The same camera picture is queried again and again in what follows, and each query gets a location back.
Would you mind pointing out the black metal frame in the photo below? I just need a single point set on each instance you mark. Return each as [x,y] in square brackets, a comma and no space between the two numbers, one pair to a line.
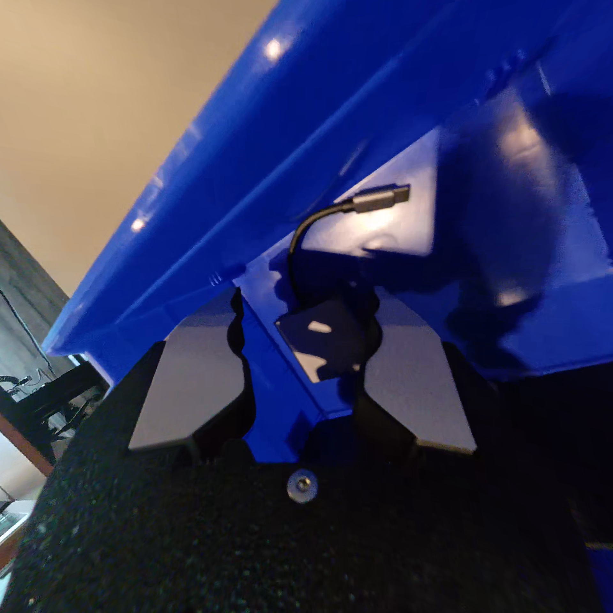
[57,388]

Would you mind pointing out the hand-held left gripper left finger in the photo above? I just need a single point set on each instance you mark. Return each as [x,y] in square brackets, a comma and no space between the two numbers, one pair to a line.
[191,383]

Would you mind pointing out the grey usb hub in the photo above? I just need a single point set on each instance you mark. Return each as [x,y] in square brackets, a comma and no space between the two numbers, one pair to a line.
[306,354]

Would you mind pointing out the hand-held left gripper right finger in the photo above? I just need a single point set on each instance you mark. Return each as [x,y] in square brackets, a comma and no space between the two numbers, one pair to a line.
[416,383]

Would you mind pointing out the blue plastic bin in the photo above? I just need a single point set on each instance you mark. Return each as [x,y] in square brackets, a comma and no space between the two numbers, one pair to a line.
[383,96]

